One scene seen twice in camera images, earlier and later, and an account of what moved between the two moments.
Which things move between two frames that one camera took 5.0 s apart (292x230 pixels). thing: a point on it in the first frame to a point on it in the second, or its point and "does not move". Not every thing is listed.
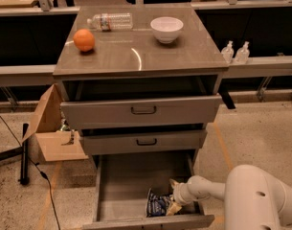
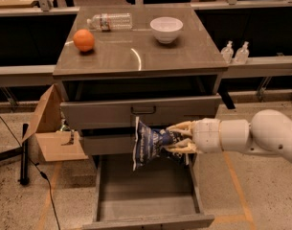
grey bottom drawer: (122, 183) does not move
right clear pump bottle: (242, 54) does not move
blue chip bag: (157, 203) to (151, 144)
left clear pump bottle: (228, 53) does not move
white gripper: (181, 194) to (207, 134)
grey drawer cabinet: (141, 84) does not move
